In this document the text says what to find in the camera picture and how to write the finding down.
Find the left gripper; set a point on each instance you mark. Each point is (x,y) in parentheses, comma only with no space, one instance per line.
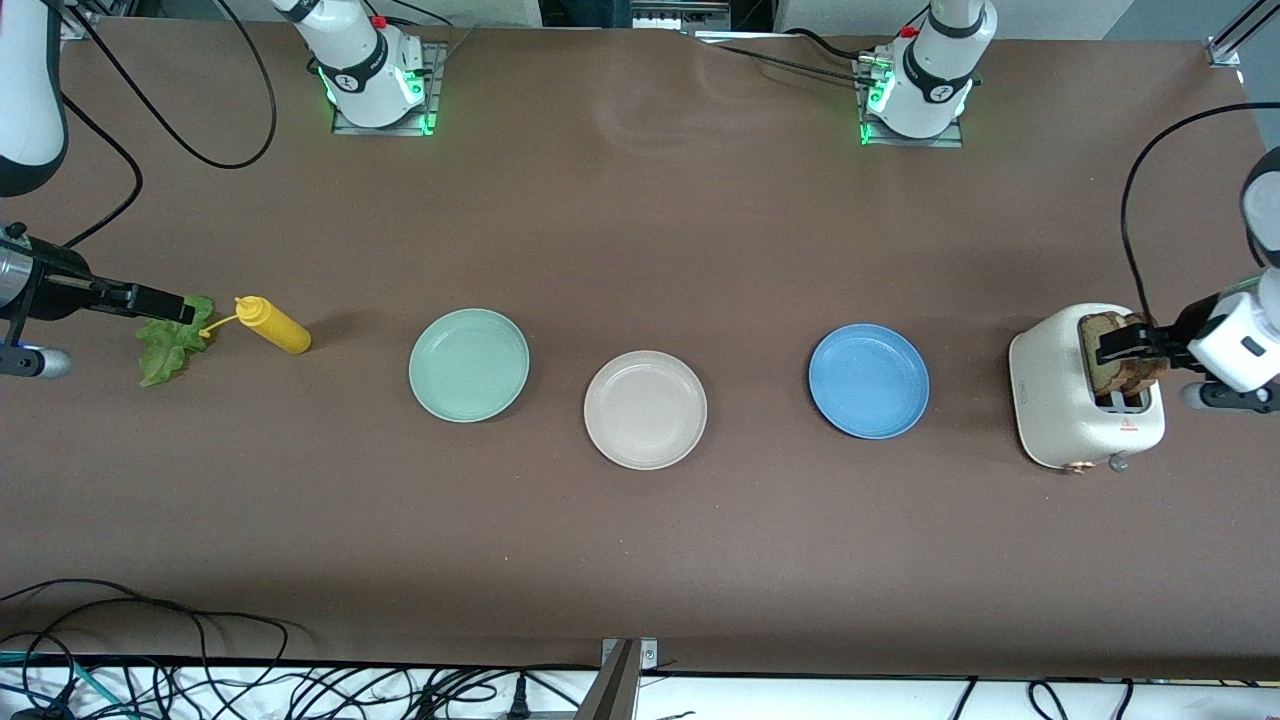
(1186,325)

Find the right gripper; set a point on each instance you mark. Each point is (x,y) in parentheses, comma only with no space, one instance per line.
(55,285)

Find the brown bread slice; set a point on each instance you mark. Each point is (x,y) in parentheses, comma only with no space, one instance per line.
(1098,378)
(1150,375)

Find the green lettuce leaf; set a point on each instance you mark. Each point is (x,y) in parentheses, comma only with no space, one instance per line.
(165,355)

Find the yellow mustard squeeze bottle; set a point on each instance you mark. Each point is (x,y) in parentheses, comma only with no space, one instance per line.
(280,333)

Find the blue plate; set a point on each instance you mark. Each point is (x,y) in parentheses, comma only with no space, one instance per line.
(868,382)

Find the green plate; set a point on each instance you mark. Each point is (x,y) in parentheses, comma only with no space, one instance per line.
(468,365)

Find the beige plate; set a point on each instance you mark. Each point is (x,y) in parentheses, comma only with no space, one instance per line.
(645,410)

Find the white toaster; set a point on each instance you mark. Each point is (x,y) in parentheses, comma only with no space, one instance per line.
(1050,400)

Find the black power plug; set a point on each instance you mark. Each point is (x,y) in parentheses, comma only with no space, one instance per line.
(519,700)

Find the grey power strip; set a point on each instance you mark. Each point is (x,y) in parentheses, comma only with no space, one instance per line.
(680,12)

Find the aluminium frame profile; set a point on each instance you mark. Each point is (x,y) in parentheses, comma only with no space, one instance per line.
(75,25)
(1225,50)

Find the grey metal bracket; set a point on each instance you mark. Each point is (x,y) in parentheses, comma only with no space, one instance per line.
(620,690)

